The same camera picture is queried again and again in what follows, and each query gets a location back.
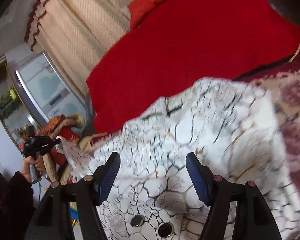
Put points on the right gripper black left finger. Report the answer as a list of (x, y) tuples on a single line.
[(52, 218)]

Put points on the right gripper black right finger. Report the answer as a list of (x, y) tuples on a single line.
[(253, 219)]

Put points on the white crackle-pattern coat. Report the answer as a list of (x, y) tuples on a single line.
[(228, 127)]

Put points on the person's left hand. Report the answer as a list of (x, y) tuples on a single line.
[(28, 163)]

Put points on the orange patterned fabric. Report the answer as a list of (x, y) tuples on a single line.
[(58, 122)]

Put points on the gold framed mirror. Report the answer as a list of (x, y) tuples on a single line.
[(15, 118)]

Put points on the beige patterned curtain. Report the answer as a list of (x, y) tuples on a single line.
[(76, 34)]

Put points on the floral beige maroon blanket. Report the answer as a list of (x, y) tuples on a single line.
[(283, 83)]

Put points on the red bed quilt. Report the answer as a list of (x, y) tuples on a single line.
[(178, 43)]

